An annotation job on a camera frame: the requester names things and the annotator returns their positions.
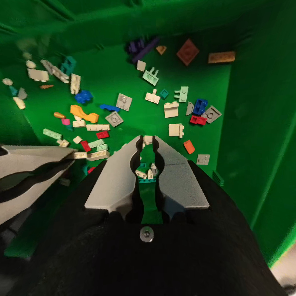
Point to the small white lego plate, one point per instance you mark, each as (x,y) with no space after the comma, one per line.
(148,140)

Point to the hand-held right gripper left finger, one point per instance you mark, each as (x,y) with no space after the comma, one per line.
(111,185)

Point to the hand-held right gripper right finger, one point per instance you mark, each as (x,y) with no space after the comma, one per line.
(182,185)

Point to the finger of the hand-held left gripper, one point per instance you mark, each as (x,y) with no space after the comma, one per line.
(23,203)
(27,157)

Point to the pile of mixed lego pieces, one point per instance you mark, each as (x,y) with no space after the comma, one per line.
(171,109)

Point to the green plastic bin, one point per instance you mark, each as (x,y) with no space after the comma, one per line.
(254,115)

